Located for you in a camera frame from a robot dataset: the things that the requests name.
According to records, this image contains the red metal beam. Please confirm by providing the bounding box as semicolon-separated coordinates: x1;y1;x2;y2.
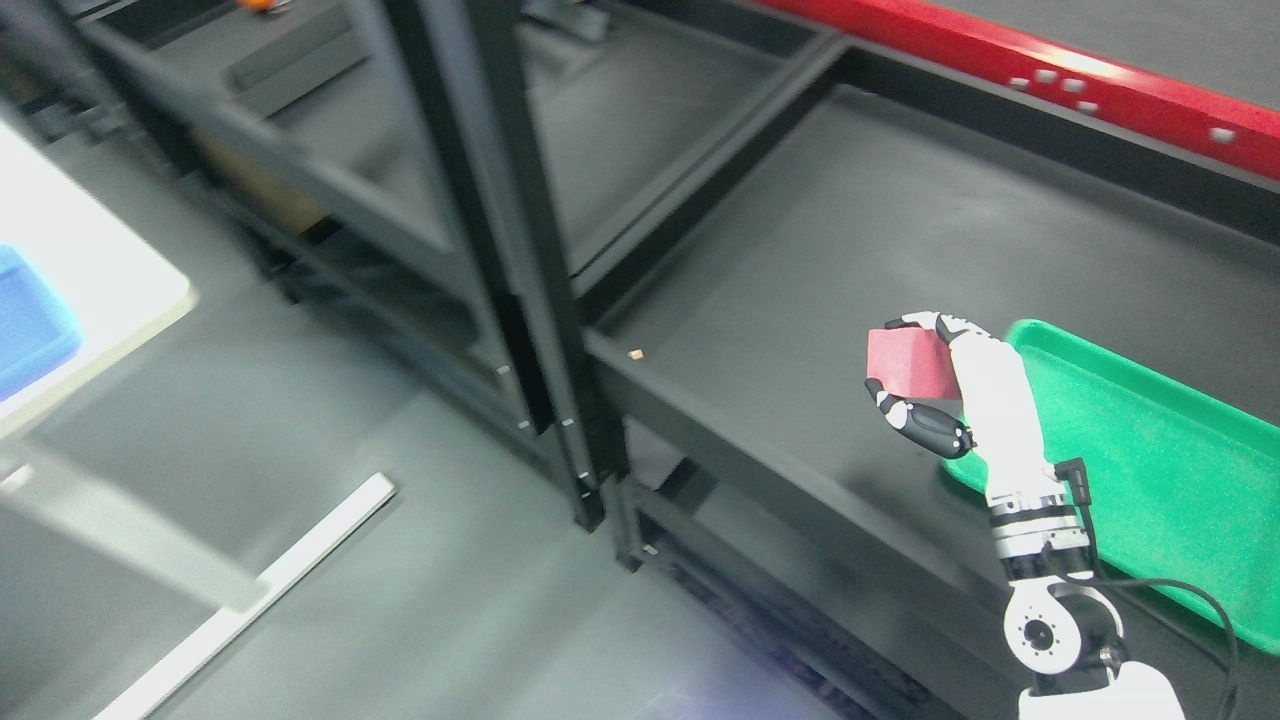
768;1;1279;181

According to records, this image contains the white desk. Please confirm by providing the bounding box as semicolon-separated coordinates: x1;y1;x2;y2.
0;120;397;720

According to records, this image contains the black left shelf rack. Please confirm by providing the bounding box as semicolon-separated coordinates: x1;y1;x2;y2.
3;1;838;530

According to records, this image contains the black right shelf rack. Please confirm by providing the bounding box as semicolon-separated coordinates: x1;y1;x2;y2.
553;1;1277;719

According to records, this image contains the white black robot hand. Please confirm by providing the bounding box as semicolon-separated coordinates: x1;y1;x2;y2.
864;311;1064;507

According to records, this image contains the green tray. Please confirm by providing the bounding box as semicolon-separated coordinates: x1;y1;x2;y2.
1004;319;1279;656

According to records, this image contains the pink block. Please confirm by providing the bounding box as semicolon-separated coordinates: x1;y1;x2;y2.
867;327;963;400

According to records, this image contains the black shelf rack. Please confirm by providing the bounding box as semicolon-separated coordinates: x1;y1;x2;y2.
3;1;838;530
553;1;1277;719

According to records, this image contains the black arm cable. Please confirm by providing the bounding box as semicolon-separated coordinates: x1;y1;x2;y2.
1055;457;1242;720

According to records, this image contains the blue tray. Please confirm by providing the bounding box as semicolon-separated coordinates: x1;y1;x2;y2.
1;243;84;400

